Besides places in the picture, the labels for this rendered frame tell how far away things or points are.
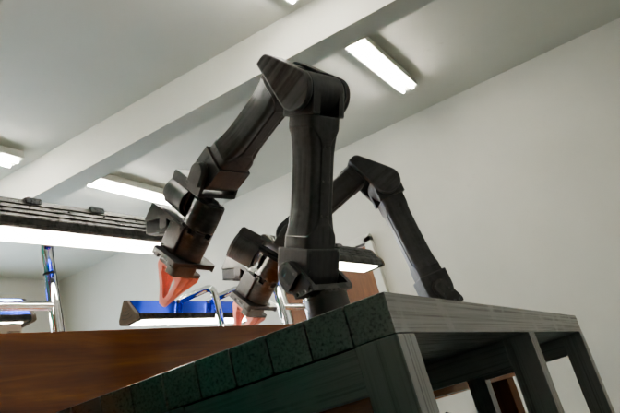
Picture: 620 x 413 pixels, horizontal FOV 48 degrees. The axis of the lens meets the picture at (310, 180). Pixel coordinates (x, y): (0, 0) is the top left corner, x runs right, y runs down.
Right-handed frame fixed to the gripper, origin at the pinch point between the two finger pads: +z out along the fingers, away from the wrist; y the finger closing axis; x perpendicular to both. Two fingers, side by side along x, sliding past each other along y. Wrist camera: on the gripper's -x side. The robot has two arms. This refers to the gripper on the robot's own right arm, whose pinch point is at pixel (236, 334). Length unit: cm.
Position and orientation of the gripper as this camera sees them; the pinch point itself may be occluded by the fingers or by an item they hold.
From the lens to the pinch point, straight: 159.1
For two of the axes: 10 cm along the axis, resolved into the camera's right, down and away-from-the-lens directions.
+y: -5.4, -1.6, -8.2
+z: -4.5, 8.8, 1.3
